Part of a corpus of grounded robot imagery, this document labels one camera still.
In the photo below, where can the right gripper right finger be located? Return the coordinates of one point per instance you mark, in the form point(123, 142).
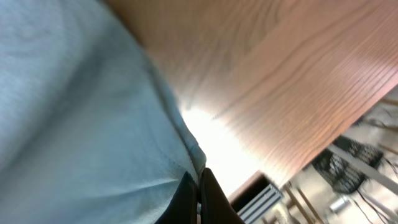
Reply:
point(215, 207)

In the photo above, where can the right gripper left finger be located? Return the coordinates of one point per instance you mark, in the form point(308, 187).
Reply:
point(183, 205)

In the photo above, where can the light blue t-shirt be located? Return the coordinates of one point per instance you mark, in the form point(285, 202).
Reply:
point(90, 132)

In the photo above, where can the black mesh chair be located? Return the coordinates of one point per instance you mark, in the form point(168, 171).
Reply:
point(343, 177)

